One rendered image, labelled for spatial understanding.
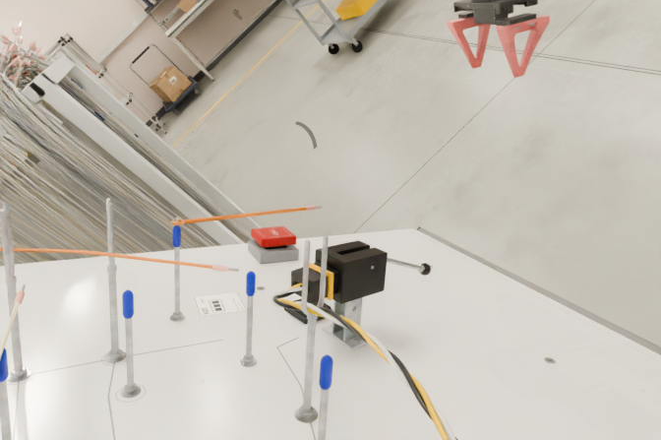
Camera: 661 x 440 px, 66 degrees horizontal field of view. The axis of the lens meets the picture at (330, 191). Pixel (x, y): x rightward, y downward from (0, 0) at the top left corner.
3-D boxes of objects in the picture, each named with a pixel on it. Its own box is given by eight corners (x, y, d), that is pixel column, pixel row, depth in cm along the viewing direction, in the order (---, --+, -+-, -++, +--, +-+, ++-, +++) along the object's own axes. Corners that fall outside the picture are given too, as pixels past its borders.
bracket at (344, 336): (370, 343, 50) (374, 295, 48) (351, 349, 48) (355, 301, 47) (339, 323, 53) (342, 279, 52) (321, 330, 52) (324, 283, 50)
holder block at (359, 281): (384, 290, 50) (388, 252, 49) (340, 304, 46) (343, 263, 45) (355, 276, 53) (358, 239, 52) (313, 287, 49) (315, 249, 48)
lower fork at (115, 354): (103, 353, 45) (96, 198, 42) (125, 349, 46) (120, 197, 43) (104, 365, 43) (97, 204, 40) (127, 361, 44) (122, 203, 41)
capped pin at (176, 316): (188, 317, 52) (188, 217, 50) (177, 323, 51) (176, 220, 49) (177, 313, 53) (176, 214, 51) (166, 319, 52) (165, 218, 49)
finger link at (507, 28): (508, 85, 65) (505, 9, 61) (475, 77, 71) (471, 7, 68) (552, 72, 67) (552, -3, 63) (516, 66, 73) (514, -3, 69)
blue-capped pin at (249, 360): (260, 363, 45) (263, 272, 43) (245, 369, 44) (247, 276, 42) (251, 355, 46) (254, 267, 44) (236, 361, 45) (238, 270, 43)
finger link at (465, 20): (476, 77, 71) (471, 8, 67) (449, 71, 78) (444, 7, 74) (516, 66, 73) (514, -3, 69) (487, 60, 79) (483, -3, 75)
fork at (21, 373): (8, 371, 42) (-8, 203, 38) (32, 367, 42) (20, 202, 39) (4, 385, 40) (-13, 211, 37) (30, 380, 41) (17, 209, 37)
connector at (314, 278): (349, 287, 47) (350, 268, 47) (310, 303, 44) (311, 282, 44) (327, 278, 49) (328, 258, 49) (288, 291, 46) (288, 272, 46)
